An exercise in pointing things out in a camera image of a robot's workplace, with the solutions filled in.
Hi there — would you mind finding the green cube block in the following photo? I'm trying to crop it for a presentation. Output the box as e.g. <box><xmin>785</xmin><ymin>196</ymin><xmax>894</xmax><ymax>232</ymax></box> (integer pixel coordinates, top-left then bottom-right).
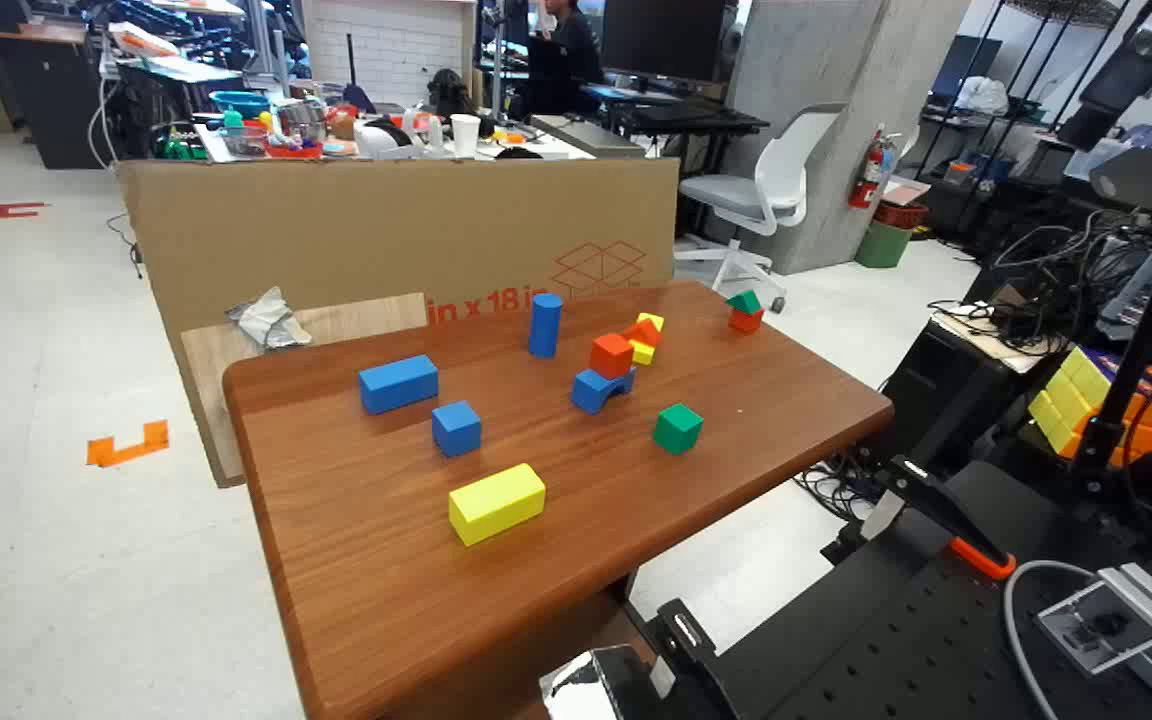
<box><xmin>652</xmin><ymin>403</ymin><xmax>706</xmax><ymax>457</ymax></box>

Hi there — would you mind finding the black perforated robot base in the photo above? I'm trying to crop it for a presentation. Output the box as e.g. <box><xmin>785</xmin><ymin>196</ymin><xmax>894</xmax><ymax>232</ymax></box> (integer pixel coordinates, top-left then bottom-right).
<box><xmin>652</xmin><ymin>459</ymin><xmax>1152</xmax><ymax>720</ymax></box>

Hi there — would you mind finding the blue arch block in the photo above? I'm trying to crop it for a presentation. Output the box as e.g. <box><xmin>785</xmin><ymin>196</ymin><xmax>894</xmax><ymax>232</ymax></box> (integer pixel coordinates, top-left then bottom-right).
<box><xmin>571</xmin><ymin>367</ymin><xmax>631</xmax><ymax>414</ymax></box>

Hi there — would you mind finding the orange cube block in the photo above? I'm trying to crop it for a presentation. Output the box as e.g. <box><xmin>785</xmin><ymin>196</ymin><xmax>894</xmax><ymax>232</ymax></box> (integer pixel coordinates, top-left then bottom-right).
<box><xmin>588</xmin><ymin>333</ymin><xmax>631</xmax><ymax>379</ymax></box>

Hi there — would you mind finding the blue cylinder block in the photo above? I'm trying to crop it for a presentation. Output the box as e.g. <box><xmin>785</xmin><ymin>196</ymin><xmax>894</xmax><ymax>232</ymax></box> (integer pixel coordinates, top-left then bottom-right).
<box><xmin>529</xmin><ymin>290</ymin><xmax>566</xmax><ymax>359</ymax></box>

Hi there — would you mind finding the small yellow block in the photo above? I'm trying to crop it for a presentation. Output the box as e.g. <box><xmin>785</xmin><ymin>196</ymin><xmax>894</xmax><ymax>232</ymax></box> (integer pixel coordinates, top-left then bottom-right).
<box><xmin>627</xmin><ymin>340</ymin><xmax>655</xmax><ymax>367</ymax></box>

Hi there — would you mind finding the small orange block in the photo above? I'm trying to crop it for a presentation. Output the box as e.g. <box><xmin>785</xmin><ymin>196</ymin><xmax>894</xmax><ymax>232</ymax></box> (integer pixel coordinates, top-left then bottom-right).
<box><xmin>624</xmin><ymin>320</ymin><xmax>661</xmax><ymax>349</ymax></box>

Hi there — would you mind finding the blue cube block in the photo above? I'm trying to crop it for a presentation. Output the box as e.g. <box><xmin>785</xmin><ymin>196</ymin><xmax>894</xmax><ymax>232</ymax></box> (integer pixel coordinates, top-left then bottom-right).
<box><xmin>434</xmin><ymin>400</ymin><xmax>485</xmax><ymax>459</ymax></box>

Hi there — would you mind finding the yellow rectangular block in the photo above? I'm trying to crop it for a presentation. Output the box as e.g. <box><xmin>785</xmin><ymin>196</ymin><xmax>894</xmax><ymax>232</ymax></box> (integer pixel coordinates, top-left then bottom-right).
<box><xmin>450</xmin><ymin>464</ymin><xmax>548</xmax><ymax>546</ymax></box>

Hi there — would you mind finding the orange block at corner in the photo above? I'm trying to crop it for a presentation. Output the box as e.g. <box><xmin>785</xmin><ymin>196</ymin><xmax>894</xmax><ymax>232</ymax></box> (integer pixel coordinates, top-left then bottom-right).
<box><xmin>727</xmin><ymin>311</ymin><xmax>764</xmax><ymax>337</ymax></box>

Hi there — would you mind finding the blue rectangular block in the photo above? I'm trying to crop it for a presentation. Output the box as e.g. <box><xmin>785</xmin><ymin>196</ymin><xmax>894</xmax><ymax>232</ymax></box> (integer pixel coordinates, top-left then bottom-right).
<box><xmin>359</xmin><ymin>354</ymin><xmax>440</xmax><ymax>414</ymax></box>

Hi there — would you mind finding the green block on orange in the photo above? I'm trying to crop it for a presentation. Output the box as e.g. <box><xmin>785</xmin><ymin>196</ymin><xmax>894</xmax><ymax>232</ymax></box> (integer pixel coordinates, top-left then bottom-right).
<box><xmin>727</xmin><ymin>287</ymin><xmax>764</xmax><ymax>316</ymax></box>

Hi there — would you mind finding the large cardboard sheet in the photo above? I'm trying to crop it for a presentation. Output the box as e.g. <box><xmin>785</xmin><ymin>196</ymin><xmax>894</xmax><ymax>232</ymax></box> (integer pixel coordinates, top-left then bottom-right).
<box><xmin>115</xmin><ymin>154</ymin><xmax>686</xmax><ymax>340</ymax></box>

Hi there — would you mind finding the white office chair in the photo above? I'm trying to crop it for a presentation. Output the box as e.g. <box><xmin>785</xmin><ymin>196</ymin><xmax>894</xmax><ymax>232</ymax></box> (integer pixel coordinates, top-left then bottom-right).
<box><xmin>676</xmin><ymin>109</ymin><xmax>837</xmax><ymax>311</ymax></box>

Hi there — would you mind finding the seated person in black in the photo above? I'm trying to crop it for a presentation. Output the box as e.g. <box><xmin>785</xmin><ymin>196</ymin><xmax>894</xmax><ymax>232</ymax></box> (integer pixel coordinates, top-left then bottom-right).
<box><xmin>522</xmin><ymin>0</ymin><xmax>606</xmax><ymax>112</ymax></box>

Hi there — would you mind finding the crumpled grey cloth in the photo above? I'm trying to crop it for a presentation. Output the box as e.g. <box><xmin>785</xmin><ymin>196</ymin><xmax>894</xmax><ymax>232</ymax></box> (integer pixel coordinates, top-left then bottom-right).
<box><xmin>230</xmin><ymin>287</ymin><xmax>312</xmax><ymax>353</ymax></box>

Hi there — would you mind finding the green bin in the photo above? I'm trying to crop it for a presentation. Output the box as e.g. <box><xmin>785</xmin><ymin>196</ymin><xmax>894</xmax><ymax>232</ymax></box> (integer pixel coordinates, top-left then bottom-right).
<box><xmin>855</xmin><ymin>220</ymin><xmax>912</xmax><ymax>269</ymax></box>

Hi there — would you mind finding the red fire extinguisher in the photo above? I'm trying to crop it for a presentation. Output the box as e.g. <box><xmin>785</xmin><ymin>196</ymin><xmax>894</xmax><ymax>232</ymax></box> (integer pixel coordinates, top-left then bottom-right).
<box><xmin>847</xmin><ymin>127</ymin><xmax>899</xmax><ymax>207</ymax></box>

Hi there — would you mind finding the black computer monitor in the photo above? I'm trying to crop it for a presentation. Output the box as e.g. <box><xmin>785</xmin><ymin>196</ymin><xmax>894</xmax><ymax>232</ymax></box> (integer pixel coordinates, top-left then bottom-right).
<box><xmin>599</xmin><ymin>0</ymin><xmax>736</xmax><ymax>78</ymax></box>

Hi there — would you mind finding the wooden board on floor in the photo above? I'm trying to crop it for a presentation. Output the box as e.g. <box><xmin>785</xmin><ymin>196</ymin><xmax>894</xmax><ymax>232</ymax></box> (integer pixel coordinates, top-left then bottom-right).
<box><xmin>178</xmin><ymin>290</ymin><xmax>428</xmax><ymax>487</ymax></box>

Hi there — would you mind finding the cluttered toy table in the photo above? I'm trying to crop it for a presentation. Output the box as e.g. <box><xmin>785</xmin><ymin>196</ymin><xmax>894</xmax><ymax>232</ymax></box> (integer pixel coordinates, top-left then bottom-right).
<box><xmin>147</xmin><ymin>86</ymin><xmax>643</xmax><ymax>164</ymax></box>

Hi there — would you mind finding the yellow sticky note pad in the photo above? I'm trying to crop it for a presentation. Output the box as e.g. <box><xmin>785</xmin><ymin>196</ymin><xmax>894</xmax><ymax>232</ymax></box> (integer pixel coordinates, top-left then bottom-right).
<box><xmin>1027</xmin><ymin>349</ymin><xmax>1113</xmax><ymax>459</ymax></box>

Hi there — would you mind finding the black orange handled tool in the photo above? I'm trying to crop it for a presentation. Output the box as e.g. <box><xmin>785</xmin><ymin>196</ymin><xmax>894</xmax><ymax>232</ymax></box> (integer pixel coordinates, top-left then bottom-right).
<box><xmin>862</xmin><ymin>457</ymin><xmax>1022</xmax><ymax>584</ymax></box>

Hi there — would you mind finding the white cable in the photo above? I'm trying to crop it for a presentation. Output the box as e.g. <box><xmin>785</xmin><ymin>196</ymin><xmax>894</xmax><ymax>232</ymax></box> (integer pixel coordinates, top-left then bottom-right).
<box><xmin>998</xmin><ymin>556</ymin><xmax>1106</xmax><ymax>720</ymax></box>

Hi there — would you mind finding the black camera stand pole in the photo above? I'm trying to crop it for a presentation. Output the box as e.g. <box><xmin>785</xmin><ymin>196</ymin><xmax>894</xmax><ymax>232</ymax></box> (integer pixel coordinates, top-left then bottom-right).
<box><xmin>1071</xmin><ymin>260</ymin><xmax>1152</xmax><ymax>496</ymax></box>

